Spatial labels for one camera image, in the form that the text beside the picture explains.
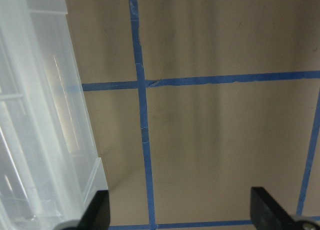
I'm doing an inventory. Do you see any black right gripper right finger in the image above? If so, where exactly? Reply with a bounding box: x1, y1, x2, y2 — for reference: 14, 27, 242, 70
250, 187, 295, 230

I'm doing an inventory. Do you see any clear plastic box lid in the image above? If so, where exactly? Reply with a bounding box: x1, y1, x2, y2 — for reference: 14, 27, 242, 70
0, 0, 108, 229

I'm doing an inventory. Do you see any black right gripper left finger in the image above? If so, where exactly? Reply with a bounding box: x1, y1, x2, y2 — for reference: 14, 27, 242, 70
76, 190, 111, 230

